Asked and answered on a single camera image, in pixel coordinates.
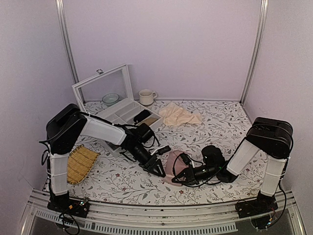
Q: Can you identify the white ceramic mug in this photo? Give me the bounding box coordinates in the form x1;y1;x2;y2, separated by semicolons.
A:
138;89;157;106

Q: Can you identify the woven bamboo tray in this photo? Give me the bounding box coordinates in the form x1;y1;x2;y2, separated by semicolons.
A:
67;144;100;185

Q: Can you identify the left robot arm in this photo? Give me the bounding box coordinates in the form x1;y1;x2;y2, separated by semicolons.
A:
39;104;165;212

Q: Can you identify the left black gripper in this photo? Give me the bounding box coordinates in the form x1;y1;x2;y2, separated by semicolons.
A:
129;144;167;178

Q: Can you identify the black rolled garment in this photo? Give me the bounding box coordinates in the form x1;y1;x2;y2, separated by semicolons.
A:
133;110;151;123

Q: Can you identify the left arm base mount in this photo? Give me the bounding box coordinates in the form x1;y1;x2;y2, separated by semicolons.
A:
47;192;90;218

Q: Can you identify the floral patterned table mat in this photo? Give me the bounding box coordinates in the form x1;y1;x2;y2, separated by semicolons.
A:
68;101;267;206

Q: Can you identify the white framed glass lid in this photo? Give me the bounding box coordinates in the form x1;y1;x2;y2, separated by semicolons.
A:
72;64;134;114

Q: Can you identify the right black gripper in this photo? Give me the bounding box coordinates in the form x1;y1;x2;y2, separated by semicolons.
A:
173;166;218;187

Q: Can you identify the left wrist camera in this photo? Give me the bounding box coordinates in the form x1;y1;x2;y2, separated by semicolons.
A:
135;122;172;155

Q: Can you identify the pink and white underwear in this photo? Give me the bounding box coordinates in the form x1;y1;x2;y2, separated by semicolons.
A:
161;150;193;187

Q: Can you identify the cream beige underwear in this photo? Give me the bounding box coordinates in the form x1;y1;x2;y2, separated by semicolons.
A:
158;102;202;126

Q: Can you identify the left aluminium corner post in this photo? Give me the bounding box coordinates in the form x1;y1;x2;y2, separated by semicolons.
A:
55;0;79;84

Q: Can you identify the clear glass bowl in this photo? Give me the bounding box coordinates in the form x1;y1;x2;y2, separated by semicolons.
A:
102;93;120;105

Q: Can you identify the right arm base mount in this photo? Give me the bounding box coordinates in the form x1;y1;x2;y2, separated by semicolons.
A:
235;192;278;218

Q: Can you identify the right aluminium corner post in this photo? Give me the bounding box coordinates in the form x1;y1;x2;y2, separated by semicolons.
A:
240;0;268;106

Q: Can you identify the olive rolled garment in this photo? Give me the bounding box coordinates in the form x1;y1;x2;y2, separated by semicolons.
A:
142;117;157;126

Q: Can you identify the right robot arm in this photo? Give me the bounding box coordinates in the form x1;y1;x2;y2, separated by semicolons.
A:
172;117;293;213

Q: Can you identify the aluminium corner post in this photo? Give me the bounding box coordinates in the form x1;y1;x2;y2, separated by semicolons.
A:
55;0;79;84
240;0;268;106

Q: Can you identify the aluminium front rail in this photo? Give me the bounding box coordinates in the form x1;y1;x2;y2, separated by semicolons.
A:
20;190;306;235

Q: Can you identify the white divided organizer box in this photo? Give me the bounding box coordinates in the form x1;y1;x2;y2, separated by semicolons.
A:
94;98;163;157

